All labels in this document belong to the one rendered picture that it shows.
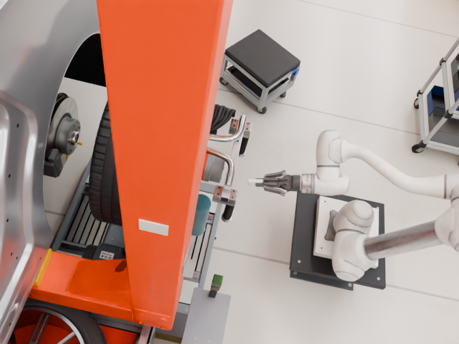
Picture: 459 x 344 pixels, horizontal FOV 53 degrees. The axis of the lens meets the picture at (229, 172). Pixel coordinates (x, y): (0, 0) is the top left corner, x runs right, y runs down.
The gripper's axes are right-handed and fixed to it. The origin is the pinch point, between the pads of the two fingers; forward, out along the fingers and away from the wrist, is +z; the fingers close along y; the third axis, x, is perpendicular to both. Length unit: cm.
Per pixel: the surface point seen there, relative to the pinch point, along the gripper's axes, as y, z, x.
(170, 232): 65, 10, -81
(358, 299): 22, -54, 87
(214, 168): 8.8, 14.2, -24.2
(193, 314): 56, 24, 20
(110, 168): 27, 45, -50
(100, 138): 19, 48, -57
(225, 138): 1.6, 9.4, -34.4
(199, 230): 20.5, 25.1, 9.8
